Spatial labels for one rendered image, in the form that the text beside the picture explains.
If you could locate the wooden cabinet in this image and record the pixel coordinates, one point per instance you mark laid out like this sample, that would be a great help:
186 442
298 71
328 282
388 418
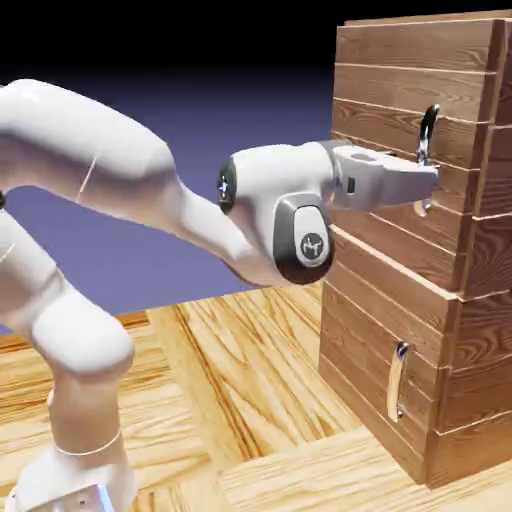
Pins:
488 320

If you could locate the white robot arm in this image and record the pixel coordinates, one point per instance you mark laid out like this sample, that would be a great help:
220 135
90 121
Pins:
120 160

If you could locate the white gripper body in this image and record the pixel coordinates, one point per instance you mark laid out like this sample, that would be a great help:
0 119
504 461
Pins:
404 182

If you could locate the wooden cabinet door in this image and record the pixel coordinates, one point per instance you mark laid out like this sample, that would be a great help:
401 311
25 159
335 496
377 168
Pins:
372 320
384 92

